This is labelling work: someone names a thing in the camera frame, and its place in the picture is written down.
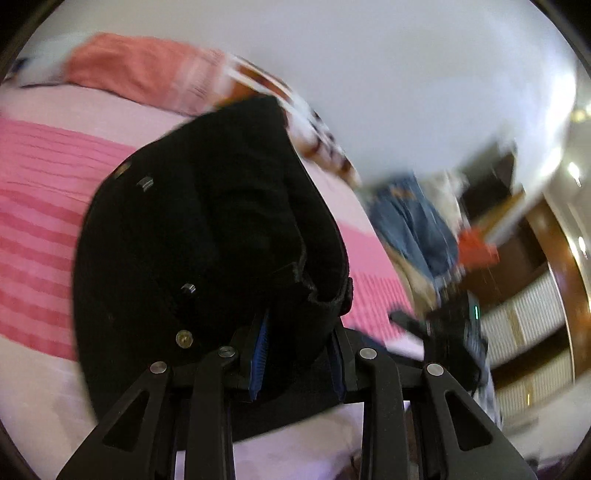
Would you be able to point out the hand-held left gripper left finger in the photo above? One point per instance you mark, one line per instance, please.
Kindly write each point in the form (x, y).
(260, 355)

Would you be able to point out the tan cloth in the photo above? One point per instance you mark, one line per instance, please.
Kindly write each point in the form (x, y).
(418, 281)

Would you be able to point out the blue jeans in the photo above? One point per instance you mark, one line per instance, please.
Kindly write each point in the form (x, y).
(415, 221)

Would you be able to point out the black pants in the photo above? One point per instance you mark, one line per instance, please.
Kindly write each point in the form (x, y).
(207, 207)

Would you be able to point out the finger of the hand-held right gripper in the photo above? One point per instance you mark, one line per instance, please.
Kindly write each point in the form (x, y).
(408, 323)

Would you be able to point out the pink checked bed sheet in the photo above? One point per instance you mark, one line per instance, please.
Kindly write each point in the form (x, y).
(41, 184)

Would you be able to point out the white slatted wooden cabinet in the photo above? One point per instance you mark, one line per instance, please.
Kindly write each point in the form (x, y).
(526, 323)

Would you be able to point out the orange brown plaid quilt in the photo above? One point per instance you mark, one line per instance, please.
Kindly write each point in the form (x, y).
(138, 69)

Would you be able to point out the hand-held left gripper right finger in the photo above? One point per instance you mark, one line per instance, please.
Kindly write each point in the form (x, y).
(337, 369)

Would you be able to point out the red cloth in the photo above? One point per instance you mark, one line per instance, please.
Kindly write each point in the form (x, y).
(478, 247)

